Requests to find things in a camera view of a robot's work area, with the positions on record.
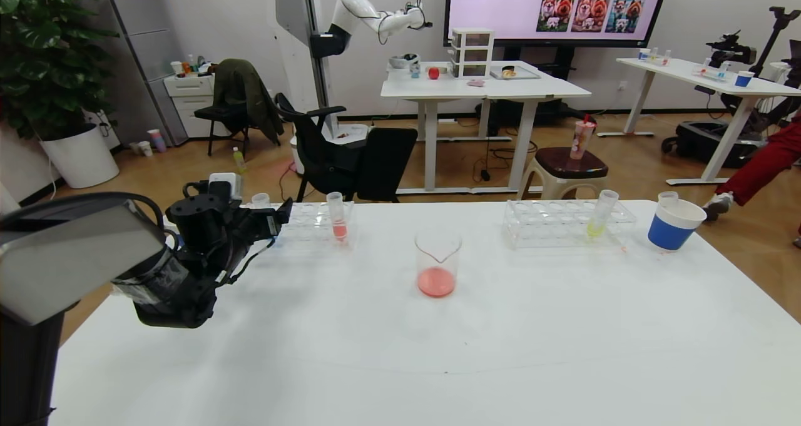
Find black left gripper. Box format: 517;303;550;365
237;196;293;245

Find clear plastic test tube rack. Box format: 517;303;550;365
241;201;357;253
504;199;637;250

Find test tube with pink-red pigment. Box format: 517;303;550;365
326;192;349;242

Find clear glass beaker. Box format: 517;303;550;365
414;227;464;298

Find test tube with yellow pigment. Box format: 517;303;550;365
586;190;620;239

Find black office chair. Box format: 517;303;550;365
275;93;419;203

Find black four-legged chair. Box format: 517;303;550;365
195;90;251;158

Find dark green jacket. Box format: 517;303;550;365
213;59;285;146

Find white drawer cabinet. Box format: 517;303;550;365
164;73;231;140

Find white humanoid robot on column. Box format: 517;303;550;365
269;0;434;176

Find white plant pot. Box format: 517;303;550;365
39;123;120;189

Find tall grey metal cabinet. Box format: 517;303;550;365
103;0;191;146

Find clear desktop drawer organizer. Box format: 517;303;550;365
451;29;495;79

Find white double standing desk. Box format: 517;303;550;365
380;61;592;195

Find grey tray with food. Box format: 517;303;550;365
489;66;541;81

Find large green potted plant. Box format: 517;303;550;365
0;0;120;140

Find brown topped plastic stool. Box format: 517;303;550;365
519;148;609;200

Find black screen stand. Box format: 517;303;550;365
476;46;579;139

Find drink cup with red straw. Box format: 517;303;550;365
569;115;596;161

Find red flat object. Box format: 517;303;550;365
0;340;23;386

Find white long desk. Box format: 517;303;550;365
596;57;801;186

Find person in red trousers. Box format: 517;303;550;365
701;116;801;248

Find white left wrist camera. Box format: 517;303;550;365
208;173;243;203

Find black left wrist camera cable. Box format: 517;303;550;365
216;238;276;286

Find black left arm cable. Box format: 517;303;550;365
0;191;166;233

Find black floor cables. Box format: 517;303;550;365
466;138;539;183

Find large wall display screen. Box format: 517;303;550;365
443;0;671;48

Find black camera rig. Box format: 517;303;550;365
706;7;801;79

